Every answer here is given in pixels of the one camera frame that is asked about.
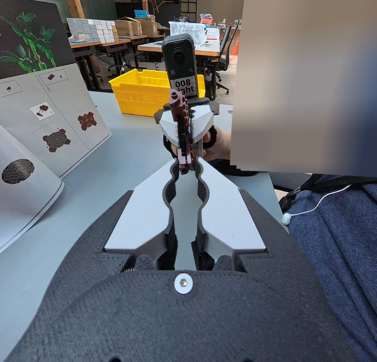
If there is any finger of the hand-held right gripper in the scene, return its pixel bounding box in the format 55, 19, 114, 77
188, 107, 214, 144
159, 109, 181, 147

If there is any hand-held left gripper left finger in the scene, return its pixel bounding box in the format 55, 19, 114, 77
104, 158, 181, 250

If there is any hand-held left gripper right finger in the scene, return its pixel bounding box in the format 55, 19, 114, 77
194, 158, 268, 261

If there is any brown brick assembly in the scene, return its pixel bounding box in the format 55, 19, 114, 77
169, 89, 196, 175

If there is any grey desk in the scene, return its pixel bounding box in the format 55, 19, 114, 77
0, 90, 290, 362

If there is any person's right hand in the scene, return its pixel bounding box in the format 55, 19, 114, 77
203, 127, 232, 161

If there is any clear plastic storage tub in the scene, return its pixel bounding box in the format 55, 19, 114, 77
169, 21, 221, 47

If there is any wooden table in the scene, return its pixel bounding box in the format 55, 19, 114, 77
71, 35, 148, 91
137, 39, 221, 74

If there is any cardboard box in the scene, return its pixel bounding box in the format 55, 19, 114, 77
114, 17, 142, 37
140, 20, 160, 36

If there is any yellow plastic bin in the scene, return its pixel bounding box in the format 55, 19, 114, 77
108, 68, 206, 117

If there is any black quilted wrist rest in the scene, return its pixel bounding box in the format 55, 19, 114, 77
206, 159, 260, 177

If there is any black mesh office chair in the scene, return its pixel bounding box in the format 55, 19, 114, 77
269, 172, 314, 193

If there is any stack of grey small boxes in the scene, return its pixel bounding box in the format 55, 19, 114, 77
66, 17, 117, 43

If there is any open instruction booklet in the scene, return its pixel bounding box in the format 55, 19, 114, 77
0, 63, 113, 253

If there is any person in blue shirt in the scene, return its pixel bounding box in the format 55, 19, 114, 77
287, 174, 377, 362

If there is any black bamboo set box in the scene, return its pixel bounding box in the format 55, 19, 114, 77
0, 0, 76, 79

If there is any white earbud with cord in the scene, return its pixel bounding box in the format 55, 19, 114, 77
281, 184, 354, 225

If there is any black lanyard strap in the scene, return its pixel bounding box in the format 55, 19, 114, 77
278, 174, 377, 214

